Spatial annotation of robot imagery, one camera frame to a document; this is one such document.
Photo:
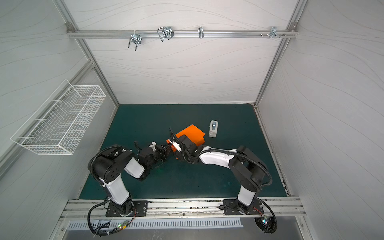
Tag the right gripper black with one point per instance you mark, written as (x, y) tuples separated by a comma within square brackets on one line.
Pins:
[(175, 144)]

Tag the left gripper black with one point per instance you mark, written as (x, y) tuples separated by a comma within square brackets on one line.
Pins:
[(160, 151)]

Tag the orange wrapping paper sheet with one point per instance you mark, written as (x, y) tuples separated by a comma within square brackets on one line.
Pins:
[(198, 136)]

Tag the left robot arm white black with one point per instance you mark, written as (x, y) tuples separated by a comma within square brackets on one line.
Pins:
[(108, 164)]

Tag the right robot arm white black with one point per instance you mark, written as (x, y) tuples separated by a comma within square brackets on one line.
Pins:
[(247, 168)]

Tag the white vent strip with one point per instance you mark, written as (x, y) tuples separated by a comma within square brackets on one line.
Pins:
[(148, 224)]

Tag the metal u-bolt clamp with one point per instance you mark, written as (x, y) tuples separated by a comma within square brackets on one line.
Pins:
[(165, 33), (135, 40)]

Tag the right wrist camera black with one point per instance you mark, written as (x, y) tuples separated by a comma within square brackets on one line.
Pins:
[(184, 137)]

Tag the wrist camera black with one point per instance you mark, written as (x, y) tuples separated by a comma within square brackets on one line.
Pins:
[(153, 146), (184, 137)]

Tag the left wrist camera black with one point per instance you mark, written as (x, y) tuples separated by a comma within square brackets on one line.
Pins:
[(153, 146)]

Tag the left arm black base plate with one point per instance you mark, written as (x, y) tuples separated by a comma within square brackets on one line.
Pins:
[(138, 208)]

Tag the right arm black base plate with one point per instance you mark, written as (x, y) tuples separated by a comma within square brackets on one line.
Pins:
[(235, 207)]

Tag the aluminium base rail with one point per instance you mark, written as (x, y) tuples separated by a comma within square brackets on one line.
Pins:
[(184, 208)]

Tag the white wire basket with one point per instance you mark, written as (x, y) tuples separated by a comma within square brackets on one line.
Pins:
[(58, 125)]

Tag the aluminium cross rail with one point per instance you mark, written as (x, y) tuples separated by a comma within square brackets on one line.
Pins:
[(179, 34)]

